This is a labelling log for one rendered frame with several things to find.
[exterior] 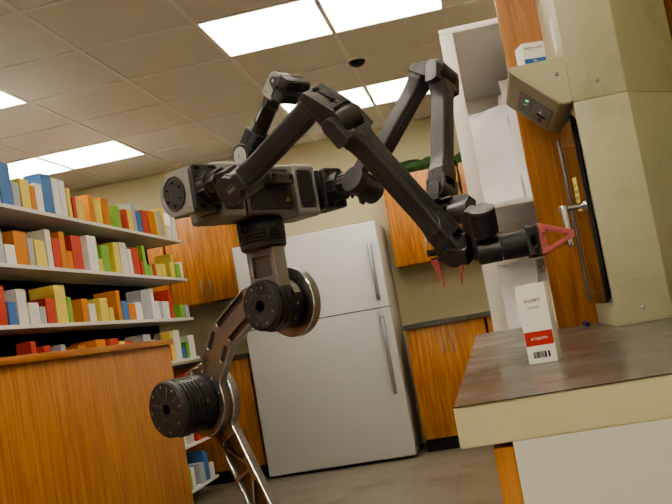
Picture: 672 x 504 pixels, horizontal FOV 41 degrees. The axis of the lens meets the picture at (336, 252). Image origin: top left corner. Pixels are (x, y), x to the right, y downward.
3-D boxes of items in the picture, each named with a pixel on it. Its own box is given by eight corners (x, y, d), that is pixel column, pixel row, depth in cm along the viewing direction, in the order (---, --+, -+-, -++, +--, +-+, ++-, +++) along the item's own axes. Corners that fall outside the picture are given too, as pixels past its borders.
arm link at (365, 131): (342, 112, 205) (316, 129, 197) (355, 97, 201) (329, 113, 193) (469, 254, 204) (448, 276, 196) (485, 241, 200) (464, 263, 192)
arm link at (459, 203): (447, 195, 244) (428, 182, 238) (483, 184, 236) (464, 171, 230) (445, 235, 239) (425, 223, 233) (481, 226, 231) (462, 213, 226)
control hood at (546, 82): (560, 131, 219) (552, 91, 220) (573, 102, 187) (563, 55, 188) (513, 141, 221) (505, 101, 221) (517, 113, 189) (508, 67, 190)
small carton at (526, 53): (541, 73, 200) (536, 47, 201) (548, 67, 195) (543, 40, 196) (519, 77, 200) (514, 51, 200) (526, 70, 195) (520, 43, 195)
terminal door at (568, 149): (593, 302, 214) (561, 139, 218) (610, 302, 184) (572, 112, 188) (590, 303, 214) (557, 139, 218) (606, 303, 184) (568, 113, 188)
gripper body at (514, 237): (531, 227, 197) (497, 234, 198) (533, 223, 187) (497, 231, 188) (537, 256, 197) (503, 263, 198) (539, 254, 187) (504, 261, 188)
